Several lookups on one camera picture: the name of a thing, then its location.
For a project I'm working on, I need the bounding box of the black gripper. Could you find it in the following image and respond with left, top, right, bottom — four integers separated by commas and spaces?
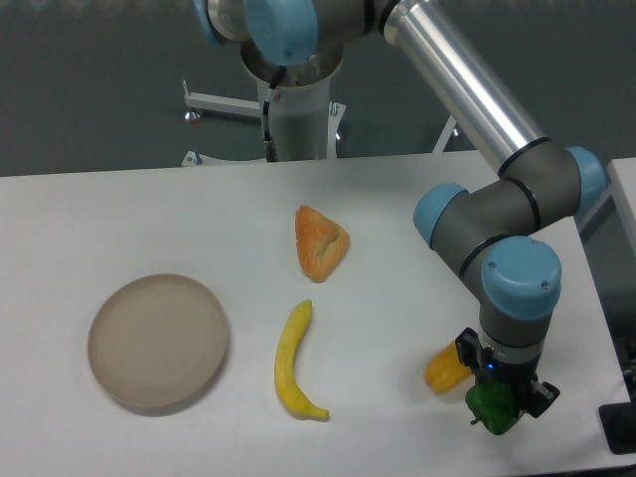
455, 327, 560, 418

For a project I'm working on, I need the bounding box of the green bell pepper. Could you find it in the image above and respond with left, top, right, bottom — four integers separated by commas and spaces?
465, 380, 519, 435

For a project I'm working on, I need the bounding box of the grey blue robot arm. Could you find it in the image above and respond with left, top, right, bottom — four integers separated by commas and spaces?
195, 1, 605, 422

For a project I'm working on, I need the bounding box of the yellow bell pepper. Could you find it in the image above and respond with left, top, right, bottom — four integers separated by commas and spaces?
423, 341, 472, 395

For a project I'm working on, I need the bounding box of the orange bell pepper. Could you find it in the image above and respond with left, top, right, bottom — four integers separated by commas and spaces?
295, 205, 350, 283

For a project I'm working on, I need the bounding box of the beige round plate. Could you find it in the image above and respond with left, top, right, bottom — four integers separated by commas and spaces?
86, 273, 230, 416

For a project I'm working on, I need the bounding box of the black device at edge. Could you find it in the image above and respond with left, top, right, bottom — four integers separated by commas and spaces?
598, 402, 635, 455

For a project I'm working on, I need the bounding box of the white side table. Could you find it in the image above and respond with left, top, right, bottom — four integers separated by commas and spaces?
575, 157, 635, 250

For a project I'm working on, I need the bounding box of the yellow banana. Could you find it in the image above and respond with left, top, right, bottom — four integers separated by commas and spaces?
273, 299, 330, 422

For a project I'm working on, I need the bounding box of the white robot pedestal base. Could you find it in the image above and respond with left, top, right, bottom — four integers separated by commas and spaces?
179, 45, 468, 168

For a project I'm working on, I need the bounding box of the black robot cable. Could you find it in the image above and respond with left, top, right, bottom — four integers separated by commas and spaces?
261, 65, 287, 163

